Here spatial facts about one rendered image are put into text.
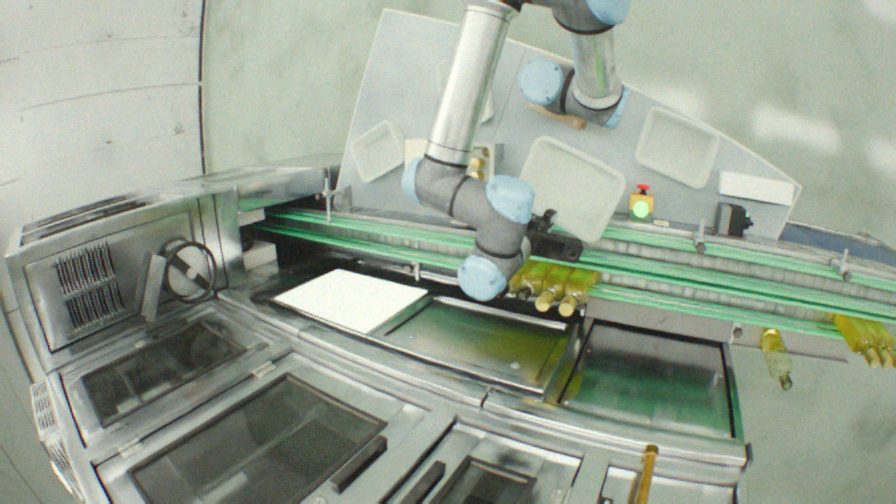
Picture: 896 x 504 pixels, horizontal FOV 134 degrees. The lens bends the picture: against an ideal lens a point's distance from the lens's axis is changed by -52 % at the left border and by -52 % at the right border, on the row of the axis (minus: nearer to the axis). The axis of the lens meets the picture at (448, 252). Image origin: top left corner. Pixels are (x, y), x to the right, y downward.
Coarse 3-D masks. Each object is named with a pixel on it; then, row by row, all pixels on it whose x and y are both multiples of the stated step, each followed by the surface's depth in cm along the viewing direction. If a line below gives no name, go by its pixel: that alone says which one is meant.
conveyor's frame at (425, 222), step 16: (288, 208) 169; (304, 208) 164; (320, 208) 162; (336, 208) 161; (368, 208) 160; (400, 224) 140; (416, 224) 137; (432, 224) 135; (448, 224) 135; (464, 224) 135; (608, 224) 104; (624, 224) 102; (640, 224) 100; (656, 224) 100; (672, 224) 100; (688, 224) 101; (720, 240) 88; (736, 240) 86; (752, 240) 87; (768, 240) 87; (784, 256) 79; (800, 256) 76; (816, 256) 73; (832, 256) 73; (848, 256) 73; (784, 272) 80; (864, 272) 64; (880, 272) 60
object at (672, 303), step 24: (336, 240) 149; (360, 240) 149; (432, 264) 127; (456, 264) 125; (600, 288) 106; (624, 288) 105; (696, 312) 89; (720, 312) 88; (744, 312) 86; (840, 336) 66
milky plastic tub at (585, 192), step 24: (552, 144) 89; (528, 168) 87; (552, 168) 91; (576, 168) 88; (600, 168) 85; (552, 192) 93; (576, 192) 90; (600, 192) 87; (576, 216) 91; (600, 216) 88
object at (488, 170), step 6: (474, 144) 121; (480, 144) 120; (486, 144) 119; (474, 150) 130; (480, 150) 129; (492, 150) 119; (474, 156) 130; (480, 156) 129; (492, 156) 120; (486, 162) 129; (492, 162) 120; (468, 168) 133; (480, 168) 130; (486, 168) 129; (492, 168) 121; (468, 174) 133; (486, 174) 130; (492, 174) 121; (486, 180) 131
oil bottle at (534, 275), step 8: (536, 264) 107; (544, 264) 107; (552, 264) 107; (528, 272) 101; (536, 272) 101; (544, 272) 101; (528, 280) 98; (536, 280) 98; (520, 288) 100; (536, 288) 98; (536, 296) 99
